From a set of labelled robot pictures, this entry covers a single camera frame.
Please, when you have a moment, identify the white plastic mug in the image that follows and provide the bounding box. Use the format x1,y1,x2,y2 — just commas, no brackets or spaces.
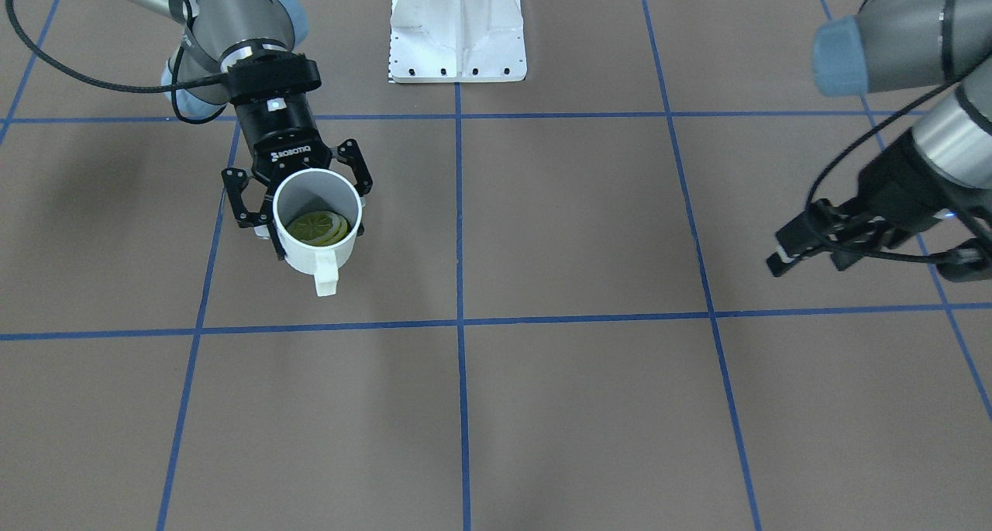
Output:
273,168,364,297

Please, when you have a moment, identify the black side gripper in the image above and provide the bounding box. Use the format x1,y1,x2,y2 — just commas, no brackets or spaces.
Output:
766,134,990,278

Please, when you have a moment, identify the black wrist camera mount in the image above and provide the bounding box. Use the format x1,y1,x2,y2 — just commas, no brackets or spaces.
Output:
223,51,322,106

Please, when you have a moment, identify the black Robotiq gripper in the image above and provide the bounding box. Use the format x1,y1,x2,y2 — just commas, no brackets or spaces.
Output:
221,97,374,240

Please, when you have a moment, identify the green lemon slice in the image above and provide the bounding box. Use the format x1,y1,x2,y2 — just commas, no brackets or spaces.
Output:
286,210,351,247

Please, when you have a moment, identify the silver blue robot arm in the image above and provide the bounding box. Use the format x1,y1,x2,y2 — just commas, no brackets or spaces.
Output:
766,0,991,281

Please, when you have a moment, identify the black cable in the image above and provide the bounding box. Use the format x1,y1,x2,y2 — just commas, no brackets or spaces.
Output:
4,0,233,95

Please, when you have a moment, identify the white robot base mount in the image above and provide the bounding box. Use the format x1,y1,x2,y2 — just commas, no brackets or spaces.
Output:
387,0,528,84

